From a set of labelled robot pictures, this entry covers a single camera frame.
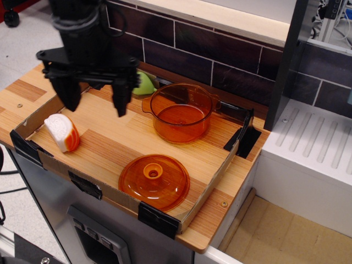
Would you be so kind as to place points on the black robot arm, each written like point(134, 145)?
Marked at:
point(75, 10)

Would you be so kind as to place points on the cardboard fence with black tape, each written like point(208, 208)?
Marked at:
point(108, 143)

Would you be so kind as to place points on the orange transparent plastic pot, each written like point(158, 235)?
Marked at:
point(181, 112)

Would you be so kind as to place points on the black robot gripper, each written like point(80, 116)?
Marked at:
point(88, 55)

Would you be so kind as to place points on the white toy sink drainboard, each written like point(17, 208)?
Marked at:
point(305, 166)

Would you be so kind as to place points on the black caster wheel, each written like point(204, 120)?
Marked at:
point(11, 18)

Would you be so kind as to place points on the dark grey vertical post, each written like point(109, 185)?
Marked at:
point(299, 32)

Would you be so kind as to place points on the green toy pear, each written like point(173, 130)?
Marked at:
point(145, 87)

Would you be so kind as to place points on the orange transparent pot lid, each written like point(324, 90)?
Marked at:
point(158, 180)

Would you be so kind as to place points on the grey toy oven door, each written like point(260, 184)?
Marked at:
point(89, 229)

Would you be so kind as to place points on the white and orange toy sushi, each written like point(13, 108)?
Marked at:
point(63, 131)

